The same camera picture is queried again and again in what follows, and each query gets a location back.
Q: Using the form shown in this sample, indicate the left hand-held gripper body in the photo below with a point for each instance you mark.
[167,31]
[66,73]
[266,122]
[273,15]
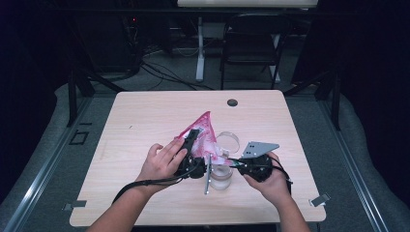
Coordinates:
[195,169]

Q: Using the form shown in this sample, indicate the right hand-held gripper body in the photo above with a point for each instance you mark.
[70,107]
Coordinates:
[257,150]

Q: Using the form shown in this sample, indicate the pink plastic bag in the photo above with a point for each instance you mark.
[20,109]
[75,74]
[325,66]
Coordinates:
[206,135]

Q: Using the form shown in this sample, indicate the clear jar lid with knob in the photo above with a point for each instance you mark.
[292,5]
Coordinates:
[230,141]

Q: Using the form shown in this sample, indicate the clear glass jar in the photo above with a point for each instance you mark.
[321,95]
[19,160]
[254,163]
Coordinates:
[221,180]

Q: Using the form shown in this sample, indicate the person's left hand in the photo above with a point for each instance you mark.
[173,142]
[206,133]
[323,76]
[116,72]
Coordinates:
[159,166]

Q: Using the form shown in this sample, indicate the person's right hand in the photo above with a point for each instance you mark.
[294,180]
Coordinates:
[275,187]

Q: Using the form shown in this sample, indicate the grey tape strip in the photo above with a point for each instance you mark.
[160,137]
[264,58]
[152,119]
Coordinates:
[75,204]
[319,200]

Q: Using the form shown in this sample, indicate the black metal stand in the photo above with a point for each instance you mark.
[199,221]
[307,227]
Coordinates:
[72,96]
[336,103]

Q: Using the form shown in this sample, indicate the black folding chair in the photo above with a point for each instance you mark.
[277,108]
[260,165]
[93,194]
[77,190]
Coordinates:
[251,38]

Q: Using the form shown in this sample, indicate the dark equipment cabinet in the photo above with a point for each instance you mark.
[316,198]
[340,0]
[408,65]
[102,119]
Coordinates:
[106,48]

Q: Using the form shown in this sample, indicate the white desk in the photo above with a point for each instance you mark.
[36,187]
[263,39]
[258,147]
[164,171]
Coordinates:
[245,3]

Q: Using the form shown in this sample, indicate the aluminium floor rail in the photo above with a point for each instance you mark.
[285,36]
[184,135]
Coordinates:
[38,180]
[354,174]

